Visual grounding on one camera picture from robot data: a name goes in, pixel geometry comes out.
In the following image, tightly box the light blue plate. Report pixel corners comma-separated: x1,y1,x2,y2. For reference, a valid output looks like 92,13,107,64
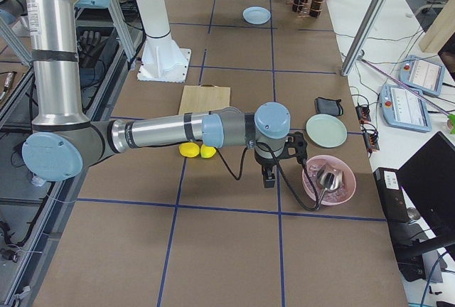
242,6,271,25

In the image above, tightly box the wooden cutting board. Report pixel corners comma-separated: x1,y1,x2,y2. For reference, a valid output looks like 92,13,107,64
178,85,231,114

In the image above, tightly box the dark grey folded cloth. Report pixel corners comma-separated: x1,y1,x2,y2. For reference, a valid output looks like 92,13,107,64
314,97,344,117

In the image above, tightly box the yellow lemon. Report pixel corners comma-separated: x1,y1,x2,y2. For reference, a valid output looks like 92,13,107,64
178,142,200,158
200,144,217,158

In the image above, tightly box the black computer box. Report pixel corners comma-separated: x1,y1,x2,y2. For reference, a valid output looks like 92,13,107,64
373,167,420,245

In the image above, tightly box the aluminium frame post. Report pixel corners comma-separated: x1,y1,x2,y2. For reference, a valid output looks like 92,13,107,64
341,0,386,77

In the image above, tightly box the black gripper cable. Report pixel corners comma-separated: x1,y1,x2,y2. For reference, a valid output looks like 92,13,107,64
216,136,323,212

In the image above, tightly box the pink bowl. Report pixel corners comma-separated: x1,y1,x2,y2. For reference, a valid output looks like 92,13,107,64
302,155,356,205

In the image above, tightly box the teach pendant tablet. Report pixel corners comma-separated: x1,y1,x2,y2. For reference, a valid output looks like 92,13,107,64
380,84,432,133
399,55,445,97

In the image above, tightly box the metal ice scoop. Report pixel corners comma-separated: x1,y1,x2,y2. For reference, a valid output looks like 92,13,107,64
316,163,343,209

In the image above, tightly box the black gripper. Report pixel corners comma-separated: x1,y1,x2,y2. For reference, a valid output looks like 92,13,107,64
255,141,284,188

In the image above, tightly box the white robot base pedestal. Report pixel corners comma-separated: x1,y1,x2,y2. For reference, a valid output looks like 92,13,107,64
136,0,191,83

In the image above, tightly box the green plate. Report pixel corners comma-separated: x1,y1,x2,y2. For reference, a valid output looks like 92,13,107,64
306,114,348,148

